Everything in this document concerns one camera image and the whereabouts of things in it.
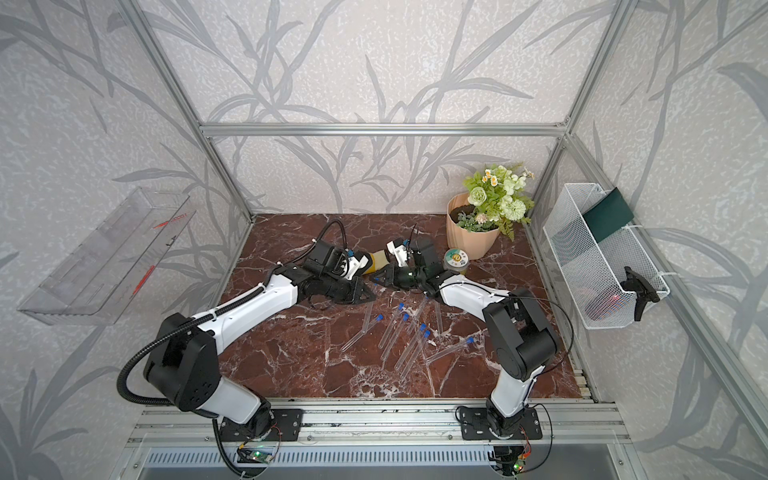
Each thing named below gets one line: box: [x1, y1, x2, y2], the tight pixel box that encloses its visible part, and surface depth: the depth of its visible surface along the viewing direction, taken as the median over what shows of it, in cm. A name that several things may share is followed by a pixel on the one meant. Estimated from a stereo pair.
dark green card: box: [582, 187, 634, 244], surface depth 73 cm
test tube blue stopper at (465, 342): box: [425, 337, 475, 364], surface depth 88 cm
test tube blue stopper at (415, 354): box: [400, 330, 431, 381], surface depth 86 cm
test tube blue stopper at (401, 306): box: [378, 303, 405, 349], surface depth 91 cm
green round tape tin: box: [443, 248, 469, 271], surface depth 99 cm
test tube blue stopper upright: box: [436, 302, 444, 337], surface depth 93 cm
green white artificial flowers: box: [457, 165, 535, 241], surface depth 90 cm
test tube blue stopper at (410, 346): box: [394, 323, 427, 371], surface depth 88 cm
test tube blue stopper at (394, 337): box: [380, 313, 410, 361], surface depth 90 cm
